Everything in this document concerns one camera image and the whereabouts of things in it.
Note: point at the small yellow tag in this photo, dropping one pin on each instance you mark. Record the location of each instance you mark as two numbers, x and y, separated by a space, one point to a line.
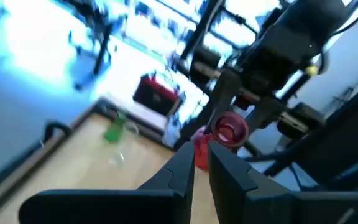
312 70

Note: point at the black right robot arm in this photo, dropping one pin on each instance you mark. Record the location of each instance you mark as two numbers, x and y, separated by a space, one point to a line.
319 15

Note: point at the black frame bracket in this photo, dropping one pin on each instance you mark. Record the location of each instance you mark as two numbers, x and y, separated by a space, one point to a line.
56 124

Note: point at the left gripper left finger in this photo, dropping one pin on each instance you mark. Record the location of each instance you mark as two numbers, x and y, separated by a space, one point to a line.
120 208

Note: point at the clear slim glass vase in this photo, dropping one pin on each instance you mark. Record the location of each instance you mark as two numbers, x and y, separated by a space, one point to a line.
117 160

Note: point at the green faceted slim glass vase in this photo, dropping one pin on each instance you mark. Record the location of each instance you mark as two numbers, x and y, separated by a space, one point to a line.
114 133

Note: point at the red bulbous glass vase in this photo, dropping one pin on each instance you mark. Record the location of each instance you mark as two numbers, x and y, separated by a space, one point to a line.
201 151

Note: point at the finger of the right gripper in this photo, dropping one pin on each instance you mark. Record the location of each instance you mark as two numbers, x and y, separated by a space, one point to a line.
225 96
267 112

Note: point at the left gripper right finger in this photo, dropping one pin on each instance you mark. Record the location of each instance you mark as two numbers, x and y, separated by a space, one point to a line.
259 208

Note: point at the red and black case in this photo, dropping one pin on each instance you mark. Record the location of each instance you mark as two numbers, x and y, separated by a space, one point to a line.
157 93

